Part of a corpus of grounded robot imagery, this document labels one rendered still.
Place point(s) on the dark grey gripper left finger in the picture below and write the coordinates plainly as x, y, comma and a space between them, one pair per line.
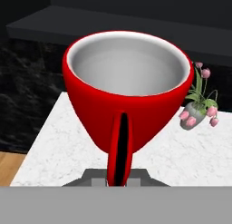
90, 178

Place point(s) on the red cup with white inside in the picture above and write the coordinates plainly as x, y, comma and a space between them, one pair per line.
99, 112

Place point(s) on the grey vase with pink tulips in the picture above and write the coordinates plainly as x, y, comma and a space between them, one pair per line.
193, 112

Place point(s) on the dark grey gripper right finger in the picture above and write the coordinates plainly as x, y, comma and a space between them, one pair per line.
142, 177

